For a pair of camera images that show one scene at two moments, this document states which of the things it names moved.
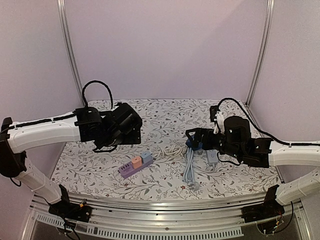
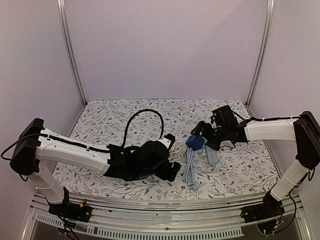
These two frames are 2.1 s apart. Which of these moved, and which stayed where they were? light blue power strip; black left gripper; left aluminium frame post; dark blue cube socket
Moved: black left gripper
Stayed: light blue power strip; dark blue cube socket; left aluminium frame post
